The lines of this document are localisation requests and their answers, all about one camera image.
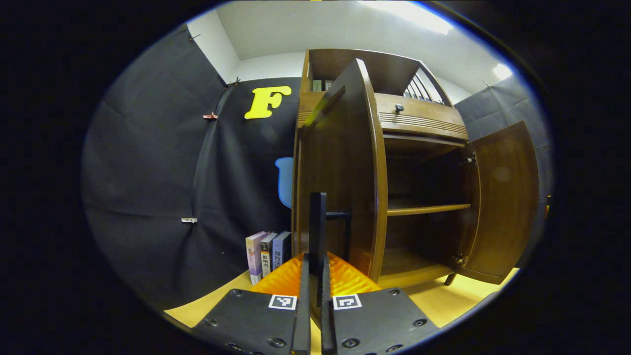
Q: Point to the small ceiling light panel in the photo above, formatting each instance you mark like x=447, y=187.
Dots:
x=502, y=71

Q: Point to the wooden double-door shoe cabinet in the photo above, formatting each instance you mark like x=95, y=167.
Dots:
x=424, y=209

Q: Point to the blue-grey book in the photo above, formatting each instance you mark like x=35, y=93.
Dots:
x=282, y=249

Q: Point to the lavender book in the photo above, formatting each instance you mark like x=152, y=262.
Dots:
x=254, y=259

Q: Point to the dark book with yellow print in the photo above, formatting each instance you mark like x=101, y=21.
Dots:
x=267, y=256

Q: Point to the wooden shoe cabinet door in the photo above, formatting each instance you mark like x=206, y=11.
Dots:
x=503, y=197
x=340, y=162

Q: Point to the green book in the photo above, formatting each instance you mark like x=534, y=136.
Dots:
x=317, y=86

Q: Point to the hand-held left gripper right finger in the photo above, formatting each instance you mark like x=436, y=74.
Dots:
x=326, y=315

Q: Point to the wooden cabinet drawer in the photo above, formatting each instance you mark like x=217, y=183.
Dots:
x=424, y=118

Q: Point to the black backdrop cloth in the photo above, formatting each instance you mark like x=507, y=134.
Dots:
x=148, y=172

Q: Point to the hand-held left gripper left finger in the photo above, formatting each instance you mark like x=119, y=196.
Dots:
x=301, y=315

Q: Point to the white clip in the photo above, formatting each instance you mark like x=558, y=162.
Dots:
x=189, y=220

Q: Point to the red clip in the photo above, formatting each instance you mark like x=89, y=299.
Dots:
x=210, y=116

